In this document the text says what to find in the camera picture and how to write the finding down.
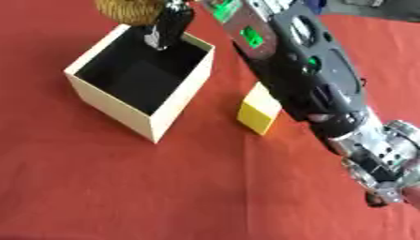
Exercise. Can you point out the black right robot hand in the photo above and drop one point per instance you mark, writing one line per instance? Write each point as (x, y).
(174, 22)

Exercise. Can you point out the brown fuzzy round toy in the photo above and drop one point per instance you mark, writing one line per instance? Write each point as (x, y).
(128, 11)

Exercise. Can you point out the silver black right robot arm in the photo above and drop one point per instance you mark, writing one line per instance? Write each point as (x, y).
(306, 72)

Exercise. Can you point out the tan box with black inside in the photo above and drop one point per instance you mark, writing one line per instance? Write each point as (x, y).
(136, 78)

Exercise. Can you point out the yellow block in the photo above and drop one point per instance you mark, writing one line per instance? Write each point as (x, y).
(257, 111)

